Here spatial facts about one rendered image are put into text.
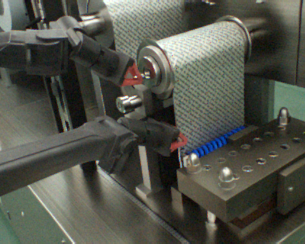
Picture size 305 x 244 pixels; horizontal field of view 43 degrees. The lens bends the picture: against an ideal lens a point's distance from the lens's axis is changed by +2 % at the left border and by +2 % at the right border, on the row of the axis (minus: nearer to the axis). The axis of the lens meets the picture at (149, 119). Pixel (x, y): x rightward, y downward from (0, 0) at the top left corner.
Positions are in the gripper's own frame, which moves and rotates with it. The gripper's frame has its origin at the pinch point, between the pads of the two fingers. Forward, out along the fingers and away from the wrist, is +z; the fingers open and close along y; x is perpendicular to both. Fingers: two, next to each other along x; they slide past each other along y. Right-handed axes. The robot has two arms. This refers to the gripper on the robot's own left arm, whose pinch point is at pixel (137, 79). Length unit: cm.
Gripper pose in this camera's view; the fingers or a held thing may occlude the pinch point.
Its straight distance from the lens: 90.8
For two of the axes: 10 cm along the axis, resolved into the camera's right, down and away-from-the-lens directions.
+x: 4.3, -9.0, -0.2
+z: 6.4, 2.8, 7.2
